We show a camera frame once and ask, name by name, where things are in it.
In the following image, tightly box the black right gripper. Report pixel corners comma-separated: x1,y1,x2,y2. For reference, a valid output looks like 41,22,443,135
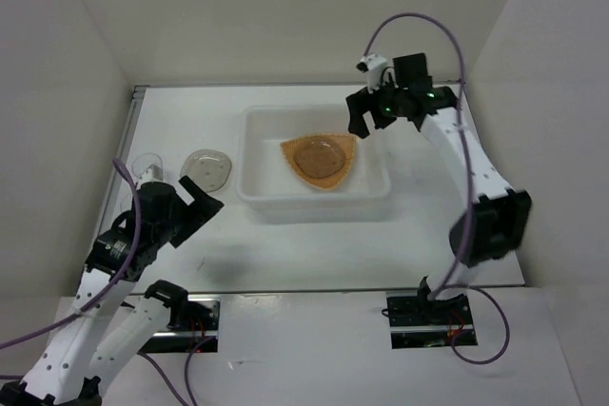
346,71,407,138

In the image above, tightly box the smoky glass plate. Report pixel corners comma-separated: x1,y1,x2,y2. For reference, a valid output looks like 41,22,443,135
293,136,346,179
180,149,232,193

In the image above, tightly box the woven bamboo fan tray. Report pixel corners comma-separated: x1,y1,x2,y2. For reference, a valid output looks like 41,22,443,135
280,133,357,191

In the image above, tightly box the clear plastic cup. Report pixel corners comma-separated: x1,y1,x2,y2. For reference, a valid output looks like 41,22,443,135
131,153,163,181

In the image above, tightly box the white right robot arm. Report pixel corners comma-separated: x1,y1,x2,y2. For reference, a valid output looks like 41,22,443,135
237,52,532,323

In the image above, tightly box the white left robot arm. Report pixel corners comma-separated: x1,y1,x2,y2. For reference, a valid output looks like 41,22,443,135
1,177,224,405

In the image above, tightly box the translucent plastic bin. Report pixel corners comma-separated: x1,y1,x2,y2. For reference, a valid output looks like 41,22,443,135
236,105,391,223

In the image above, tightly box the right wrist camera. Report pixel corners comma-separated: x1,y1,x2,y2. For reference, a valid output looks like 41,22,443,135
356,53,388,93

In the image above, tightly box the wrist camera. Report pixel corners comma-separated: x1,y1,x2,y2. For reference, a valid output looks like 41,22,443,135
137,164,164,187
356,53,388,93

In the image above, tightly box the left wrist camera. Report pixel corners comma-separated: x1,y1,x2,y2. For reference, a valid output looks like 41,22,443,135
137,164,164,187

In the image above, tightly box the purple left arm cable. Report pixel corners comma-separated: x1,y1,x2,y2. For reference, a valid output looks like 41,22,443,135
0,157,144,350

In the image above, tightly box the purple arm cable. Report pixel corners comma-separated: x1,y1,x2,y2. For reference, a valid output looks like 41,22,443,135
363,13,511,364
0,157,144,350

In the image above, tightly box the aluminium table edge rail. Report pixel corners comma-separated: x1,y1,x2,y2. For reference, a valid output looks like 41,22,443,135
89,85,149,248

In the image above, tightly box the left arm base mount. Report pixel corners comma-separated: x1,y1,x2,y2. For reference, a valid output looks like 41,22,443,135
142,296,221,354

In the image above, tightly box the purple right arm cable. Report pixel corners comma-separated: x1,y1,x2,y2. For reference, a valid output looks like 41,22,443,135
363,13,511,364

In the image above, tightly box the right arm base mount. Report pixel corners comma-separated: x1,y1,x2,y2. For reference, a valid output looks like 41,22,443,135
381,291,478,350

